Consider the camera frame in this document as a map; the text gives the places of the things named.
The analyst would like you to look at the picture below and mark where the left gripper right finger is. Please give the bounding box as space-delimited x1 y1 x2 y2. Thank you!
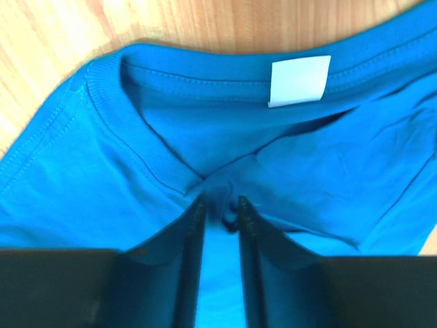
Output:
238 197 436 328

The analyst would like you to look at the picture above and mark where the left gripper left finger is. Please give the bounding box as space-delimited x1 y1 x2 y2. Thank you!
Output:
1 195 206 327

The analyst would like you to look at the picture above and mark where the blue t-shirt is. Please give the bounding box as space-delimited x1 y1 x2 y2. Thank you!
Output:
1 1 436 327

